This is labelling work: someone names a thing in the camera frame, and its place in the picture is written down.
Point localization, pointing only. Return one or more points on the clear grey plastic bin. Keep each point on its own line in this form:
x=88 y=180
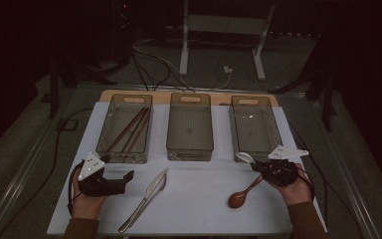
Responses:
x=254 y=129
x=190 y=126
x=126 y=129

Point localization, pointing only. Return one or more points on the white table mat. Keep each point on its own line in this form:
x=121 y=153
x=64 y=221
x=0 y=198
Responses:
x=199 y=205

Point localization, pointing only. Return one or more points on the white plug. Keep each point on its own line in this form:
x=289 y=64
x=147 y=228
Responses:
x=228 y=69

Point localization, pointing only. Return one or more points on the dark square floor plate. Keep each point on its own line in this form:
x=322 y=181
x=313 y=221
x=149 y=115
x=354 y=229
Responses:
x=68 y=124

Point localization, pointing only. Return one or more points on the black chopstick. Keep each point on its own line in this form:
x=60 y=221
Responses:
x=135 y=130

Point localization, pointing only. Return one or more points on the brown wooden chopstick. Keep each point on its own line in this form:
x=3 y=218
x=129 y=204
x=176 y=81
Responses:
x=140 y=131
x=126 y=129

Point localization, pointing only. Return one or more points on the brown wooden spoon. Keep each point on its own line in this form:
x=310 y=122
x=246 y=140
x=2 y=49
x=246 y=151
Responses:
x=237 y=200

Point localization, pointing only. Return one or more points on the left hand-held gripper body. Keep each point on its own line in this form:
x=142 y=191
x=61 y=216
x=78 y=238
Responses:
x=96 y=186

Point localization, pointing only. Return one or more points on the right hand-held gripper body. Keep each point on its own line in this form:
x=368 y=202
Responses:
x=280 y=172

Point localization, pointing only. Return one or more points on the black stand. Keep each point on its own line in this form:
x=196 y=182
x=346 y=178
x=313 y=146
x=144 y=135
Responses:
x=327 y=99
x=53 y=96

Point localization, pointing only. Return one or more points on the person's left hand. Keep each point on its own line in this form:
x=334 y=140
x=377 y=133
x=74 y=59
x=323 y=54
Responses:
x=86 y=205

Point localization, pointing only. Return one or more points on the person's right hand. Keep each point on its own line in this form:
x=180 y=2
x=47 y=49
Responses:
x=295 y=192

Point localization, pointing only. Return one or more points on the dark equipment rack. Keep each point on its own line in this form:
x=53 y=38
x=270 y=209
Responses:
x=124 y=30

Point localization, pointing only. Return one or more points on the steel table knife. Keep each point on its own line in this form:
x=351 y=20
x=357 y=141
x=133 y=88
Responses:
x=142 y=202

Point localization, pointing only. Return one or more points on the white ceramic spoon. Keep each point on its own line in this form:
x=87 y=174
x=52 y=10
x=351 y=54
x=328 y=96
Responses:
x=244 y=157

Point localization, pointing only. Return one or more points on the white metal stand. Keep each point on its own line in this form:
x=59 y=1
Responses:
x=184 y=49

